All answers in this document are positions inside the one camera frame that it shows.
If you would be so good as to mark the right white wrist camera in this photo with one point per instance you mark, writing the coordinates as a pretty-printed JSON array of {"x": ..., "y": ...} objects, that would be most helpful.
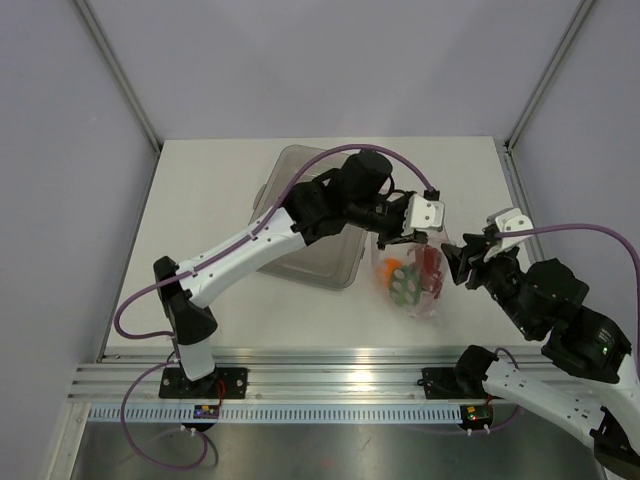
[{"x": 505, "y": 231}]

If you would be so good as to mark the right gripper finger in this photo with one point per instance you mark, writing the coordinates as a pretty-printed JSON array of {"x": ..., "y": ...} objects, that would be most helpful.
[
  {"x": 477, "y": 245},
  {"x": 459, "y": 260}
]

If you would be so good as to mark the clear zip top bag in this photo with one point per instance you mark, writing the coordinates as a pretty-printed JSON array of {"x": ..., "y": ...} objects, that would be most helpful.
[{"x": 406, "y": 253}]

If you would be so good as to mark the green bell pepper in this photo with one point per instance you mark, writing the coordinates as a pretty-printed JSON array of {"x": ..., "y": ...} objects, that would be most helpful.
[{"x": 405, "y": 288}]

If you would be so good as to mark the left aluminium frame post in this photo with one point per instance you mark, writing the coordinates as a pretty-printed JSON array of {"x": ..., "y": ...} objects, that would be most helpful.
[{"x": 100, "y": 40}]

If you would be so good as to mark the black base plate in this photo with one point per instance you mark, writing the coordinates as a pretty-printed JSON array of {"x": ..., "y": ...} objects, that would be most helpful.
[
  {"x": 224, "y": 383},
  {"x": 452, "y": 383}
]

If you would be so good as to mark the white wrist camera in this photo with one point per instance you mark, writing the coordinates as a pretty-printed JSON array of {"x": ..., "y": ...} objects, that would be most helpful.
[
  {"x": 423, "y": 215},
  {"x": 505, "y": 231}
]

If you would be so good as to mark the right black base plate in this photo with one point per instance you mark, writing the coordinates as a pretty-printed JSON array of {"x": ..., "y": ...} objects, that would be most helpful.
[{"x": 452, "y": 383}]

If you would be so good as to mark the orange fruit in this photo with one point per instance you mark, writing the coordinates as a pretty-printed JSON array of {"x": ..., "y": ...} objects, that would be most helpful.
[{"x": 385, "y": 269}]

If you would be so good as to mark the red toy lobster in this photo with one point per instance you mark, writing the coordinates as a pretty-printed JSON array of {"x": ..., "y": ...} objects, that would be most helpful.
[{"x": 431, "y": 273}]

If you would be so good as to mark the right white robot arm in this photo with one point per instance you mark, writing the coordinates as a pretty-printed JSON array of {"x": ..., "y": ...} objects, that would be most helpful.
[{"x": 546, "y": 304}]

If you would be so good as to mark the right aluminium frame post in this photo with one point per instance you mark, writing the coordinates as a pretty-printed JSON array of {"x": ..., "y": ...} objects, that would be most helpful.
[{"x": 551, "y": 70}]

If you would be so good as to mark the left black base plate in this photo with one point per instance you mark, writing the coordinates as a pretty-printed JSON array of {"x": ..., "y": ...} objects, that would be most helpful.
[{"x": 224, "y": 383}]

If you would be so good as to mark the aluminium mounting rail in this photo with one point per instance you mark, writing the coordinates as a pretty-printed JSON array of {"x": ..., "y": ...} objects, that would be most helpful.
[{"x": 310, "y": 375}]

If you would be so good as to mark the aluminium frame post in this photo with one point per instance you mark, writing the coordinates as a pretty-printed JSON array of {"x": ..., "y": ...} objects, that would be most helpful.
[
  {"x": 100, "y": 40},
  {"x": 551, "y": 70}
]

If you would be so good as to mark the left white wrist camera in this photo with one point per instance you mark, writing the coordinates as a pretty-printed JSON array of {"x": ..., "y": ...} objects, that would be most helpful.
[{"x": 423, "y": 215}]

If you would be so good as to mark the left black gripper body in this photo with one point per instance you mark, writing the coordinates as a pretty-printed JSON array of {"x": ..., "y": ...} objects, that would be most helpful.
[{"x": 380, "y": 215}]

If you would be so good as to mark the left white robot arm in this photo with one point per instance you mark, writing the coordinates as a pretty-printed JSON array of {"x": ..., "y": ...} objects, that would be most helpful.
[{"x": 305, "y": 213}]

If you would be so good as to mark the white slotted cable duct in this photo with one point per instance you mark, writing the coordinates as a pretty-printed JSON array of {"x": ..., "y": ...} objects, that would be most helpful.
[{"x": 439, "y": 414}]

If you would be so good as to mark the clear grey plastic container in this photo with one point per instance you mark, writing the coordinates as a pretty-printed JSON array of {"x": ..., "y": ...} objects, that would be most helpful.
[{"x": 330, "y": 263}]

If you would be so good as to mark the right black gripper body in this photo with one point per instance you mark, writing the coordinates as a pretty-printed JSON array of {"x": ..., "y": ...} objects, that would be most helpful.
[{"x": 500, "y": 275}]

